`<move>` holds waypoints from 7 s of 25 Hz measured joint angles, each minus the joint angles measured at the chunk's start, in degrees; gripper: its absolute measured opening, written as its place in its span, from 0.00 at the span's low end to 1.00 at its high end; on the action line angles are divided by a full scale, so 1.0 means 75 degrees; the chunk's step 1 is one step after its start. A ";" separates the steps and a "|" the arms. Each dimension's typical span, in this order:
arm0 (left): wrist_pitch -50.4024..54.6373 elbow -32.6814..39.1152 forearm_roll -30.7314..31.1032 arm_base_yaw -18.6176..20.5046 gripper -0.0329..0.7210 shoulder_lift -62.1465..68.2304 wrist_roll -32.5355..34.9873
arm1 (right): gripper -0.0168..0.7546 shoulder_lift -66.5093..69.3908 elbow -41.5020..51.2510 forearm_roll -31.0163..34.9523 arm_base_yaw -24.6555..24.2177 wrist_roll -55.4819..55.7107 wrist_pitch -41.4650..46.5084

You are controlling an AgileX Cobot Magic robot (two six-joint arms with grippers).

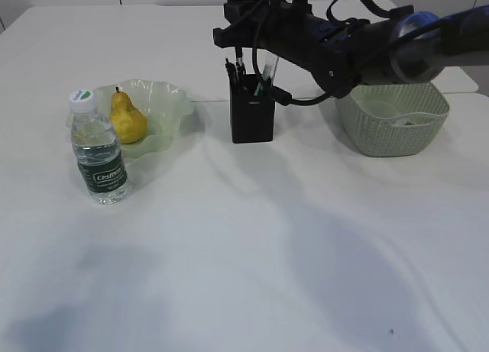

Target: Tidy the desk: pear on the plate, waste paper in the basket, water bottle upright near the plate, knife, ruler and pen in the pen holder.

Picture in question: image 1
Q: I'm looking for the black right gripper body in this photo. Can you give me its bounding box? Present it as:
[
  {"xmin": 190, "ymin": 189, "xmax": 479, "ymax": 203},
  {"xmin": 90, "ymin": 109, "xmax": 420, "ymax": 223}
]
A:
[{"xmin": 212, "ymin": 0, "xmax": 367, "ymax": 98}]

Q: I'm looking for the green utility knife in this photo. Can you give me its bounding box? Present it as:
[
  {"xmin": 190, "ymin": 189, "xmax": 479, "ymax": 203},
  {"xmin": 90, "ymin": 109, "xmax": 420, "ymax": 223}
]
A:
[{"xmin": 254, "ymin": 71, "xmax": 272, "ymax": 96}]

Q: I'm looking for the black pen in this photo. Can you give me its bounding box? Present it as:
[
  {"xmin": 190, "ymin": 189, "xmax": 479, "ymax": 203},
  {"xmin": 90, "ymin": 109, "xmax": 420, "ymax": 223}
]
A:
[
  {"xmin": 236, "ymin": 60, "xmax": 246, "ymax": 86},
  {"xmin": 225, "ymin": 58, "xmax": 238, "ymax": 87},
  {"xmin": 235, "ymin": 47, "xmax": 245, "ymax": 67}
]

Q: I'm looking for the yellow waste paper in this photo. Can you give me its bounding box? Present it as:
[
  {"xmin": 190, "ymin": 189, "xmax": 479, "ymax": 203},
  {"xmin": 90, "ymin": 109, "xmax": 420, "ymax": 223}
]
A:
[{"xmin": 391, "ymin": 115, "xmax": 434, "ymax": 127}]

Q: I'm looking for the yellow pear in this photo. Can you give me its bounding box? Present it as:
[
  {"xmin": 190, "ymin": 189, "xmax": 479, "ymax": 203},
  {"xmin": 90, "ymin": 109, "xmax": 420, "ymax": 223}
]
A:
[{"xmin": 110, "ymin": 86, "xmax": 147, "ymax": 144}]

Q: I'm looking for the clear water bottle green label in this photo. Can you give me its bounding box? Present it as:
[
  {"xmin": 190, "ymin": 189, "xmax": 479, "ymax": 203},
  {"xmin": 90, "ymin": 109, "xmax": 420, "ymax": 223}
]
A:
[{"xmin": 68, "ymin": 89, "xmax": 129, "ymax": 205}]

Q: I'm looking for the clear plastic ruler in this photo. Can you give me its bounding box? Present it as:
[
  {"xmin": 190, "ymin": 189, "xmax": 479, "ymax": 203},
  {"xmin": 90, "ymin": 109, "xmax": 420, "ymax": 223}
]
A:
[{"xmin": 263, "ymin": 52, "xmax": 279, "ymax": 83}]

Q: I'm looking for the black pen front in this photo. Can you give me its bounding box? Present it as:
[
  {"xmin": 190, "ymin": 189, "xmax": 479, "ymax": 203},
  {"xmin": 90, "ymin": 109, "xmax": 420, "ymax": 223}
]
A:
[{"xmin": 235, "ymin": 47, "xmax": 245, "ymax": 67}]

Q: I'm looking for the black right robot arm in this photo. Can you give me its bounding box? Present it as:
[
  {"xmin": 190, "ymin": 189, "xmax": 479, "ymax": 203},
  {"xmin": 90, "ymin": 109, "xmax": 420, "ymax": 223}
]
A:
[{"xmin": 213, "ymin": 0, "xmax": 488, "ymax": 105}]

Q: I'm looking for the green woven plastic basket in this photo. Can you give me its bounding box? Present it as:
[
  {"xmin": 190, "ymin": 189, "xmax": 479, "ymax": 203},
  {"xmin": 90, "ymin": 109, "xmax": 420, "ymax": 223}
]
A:
[{"xmin": 335, "ymin": 83, "xmax": 450, "ymax": 157}]

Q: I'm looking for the black square pen holder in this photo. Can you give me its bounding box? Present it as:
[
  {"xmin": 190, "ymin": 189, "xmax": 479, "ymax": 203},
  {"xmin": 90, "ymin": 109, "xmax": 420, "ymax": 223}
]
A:
[{"xmin": 230, "ymin": 74, "xmax": 275, "ymax": 144}]

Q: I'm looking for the pale green wavy plate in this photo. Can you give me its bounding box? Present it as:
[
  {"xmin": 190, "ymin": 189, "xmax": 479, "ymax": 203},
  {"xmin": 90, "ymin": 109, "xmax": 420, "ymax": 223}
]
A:
[{"xmin": 66, "ymin": 78, "xmax": 196, "ymax": 158}]

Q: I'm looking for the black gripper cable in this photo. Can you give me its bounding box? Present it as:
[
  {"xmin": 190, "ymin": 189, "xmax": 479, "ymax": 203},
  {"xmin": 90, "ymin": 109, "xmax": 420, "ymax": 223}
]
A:
[{"xmin": 250, "ymin": 0, "xmax": 444, "ymax": 108}]

